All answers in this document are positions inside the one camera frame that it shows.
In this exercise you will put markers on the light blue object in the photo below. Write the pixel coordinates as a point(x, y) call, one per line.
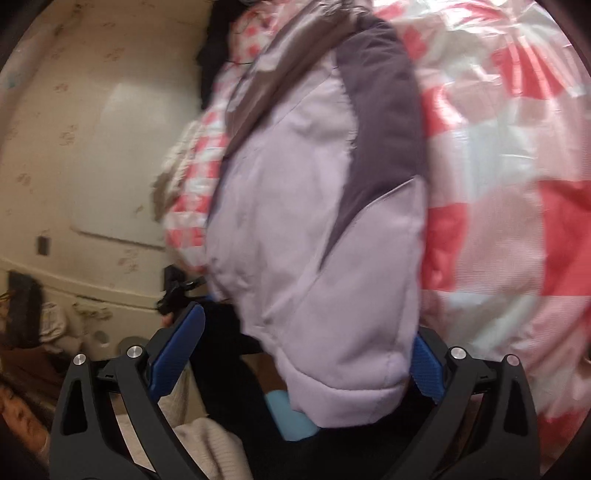
point(293, 425)

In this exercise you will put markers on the lilac and purple padded jacket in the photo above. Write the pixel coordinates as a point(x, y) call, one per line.
point(316, 227)

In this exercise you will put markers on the black clothing pile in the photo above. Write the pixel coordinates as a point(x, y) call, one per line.
point(215, 51)

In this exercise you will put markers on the cream knitted cloth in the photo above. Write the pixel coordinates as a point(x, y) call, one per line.
point(218, 453)

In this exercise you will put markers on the red white checkered bed cover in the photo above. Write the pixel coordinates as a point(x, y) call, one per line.
point(506, 111)

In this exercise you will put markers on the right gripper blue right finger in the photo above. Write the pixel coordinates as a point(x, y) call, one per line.
point(483, 425)

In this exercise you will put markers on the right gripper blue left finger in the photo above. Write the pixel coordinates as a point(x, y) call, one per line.
point(86, 441)

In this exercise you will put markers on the beige quilted blanket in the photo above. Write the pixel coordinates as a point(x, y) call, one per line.
point(166, 186)

